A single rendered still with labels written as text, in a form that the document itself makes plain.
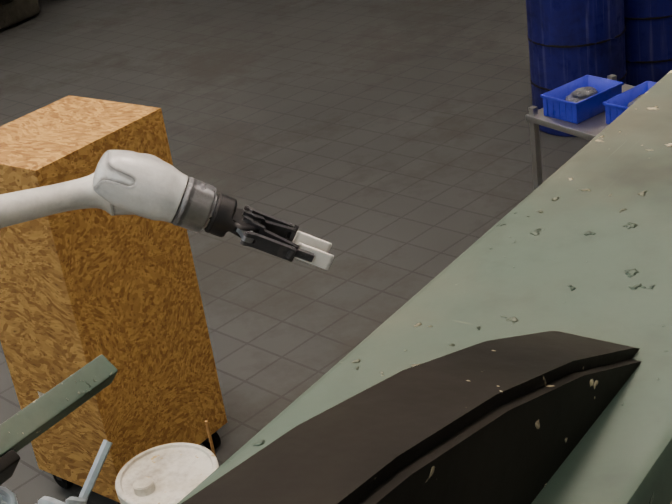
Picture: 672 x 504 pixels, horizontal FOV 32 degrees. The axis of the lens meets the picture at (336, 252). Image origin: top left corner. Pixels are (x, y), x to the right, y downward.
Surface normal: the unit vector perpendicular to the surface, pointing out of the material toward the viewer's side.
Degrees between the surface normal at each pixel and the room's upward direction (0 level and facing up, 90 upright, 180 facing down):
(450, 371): 20
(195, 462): 0
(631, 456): 0
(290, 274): 0
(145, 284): 90
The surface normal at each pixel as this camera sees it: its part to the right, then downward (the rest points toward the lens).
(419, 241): -0.14, -0.89
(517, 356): 0.07, -0.98
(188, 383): 0.79, 0.17
